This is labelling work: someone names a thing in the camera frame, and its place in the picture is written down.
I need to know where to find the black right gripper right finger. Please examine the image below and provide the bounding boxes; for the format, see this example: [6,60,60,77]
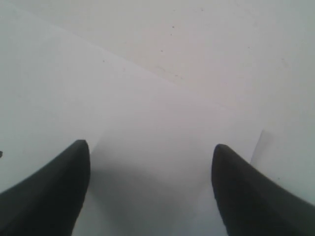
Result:
[212,144,315,236]

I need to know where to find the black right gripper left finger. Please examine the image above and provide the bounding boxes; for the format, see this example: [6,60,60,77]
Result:
[0,140,91,236]

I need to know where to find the white paper with square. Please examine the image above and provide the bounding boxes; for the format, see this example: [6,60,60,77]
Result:
[0,1,260,236]

